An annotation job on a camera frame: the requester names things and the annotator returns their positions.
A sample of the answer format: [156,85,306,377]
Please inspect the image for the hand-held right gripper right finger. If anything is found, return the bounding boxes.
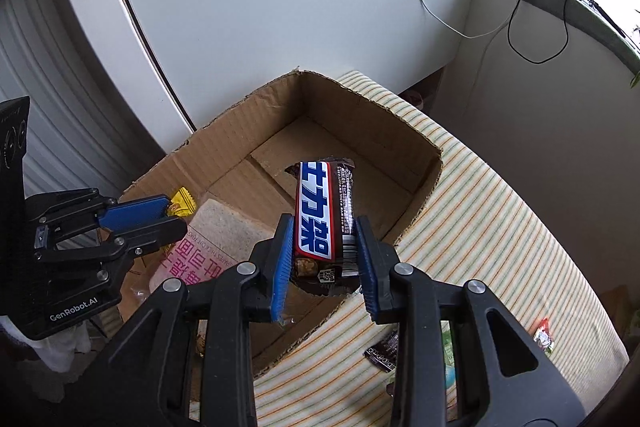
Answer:
[354,215,586,427]

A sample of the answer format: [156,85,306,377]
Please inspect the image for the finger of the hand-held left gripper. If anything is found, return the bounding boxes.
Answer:
[25,188,171,238]
[35,217,188,264]

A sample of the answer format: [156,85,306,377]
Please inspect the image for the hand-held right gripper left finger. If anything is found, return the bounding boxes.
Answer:
[52,213,296,427]

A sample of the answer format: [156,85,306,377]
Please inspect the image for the yellow candy packet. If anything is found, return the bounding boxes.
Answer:
[167,188,197,218]

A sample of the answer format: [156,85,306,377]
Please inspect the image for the brown chocolate bar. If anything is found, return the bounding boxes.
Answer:
[287,159,363,298]

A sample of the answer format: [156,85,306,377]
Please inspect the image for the black snack packet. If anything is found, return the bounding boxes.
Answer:
[363,329,401,373]

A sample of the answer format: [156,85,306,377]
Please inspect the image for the cardboard box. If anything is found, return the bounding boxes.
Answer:
[97,67,443,383]

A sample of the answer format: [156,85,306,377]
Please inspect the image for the red candy packet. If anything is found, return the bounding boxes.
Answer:
[532,318,556,355]

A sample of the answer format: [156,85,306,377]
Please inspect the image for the sliced bread packet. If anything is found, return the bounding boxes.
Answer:
[147,198,275,303]

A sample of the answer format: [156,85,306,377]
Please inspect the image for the pale green candy packet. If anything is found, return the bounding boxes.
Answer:
[442,327,458,388]

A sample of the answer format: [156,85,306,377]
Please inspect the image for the striped cloth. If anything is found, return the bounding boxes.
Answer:
[252,71,630,427]

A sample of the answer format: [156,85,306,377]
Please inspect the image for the grey ribbed panel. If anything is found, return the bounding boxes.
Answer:
[0,0,166,202]

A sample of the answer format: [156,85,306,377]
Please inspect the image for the black cable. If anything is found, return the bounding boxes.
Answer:
[507,0,571,65]

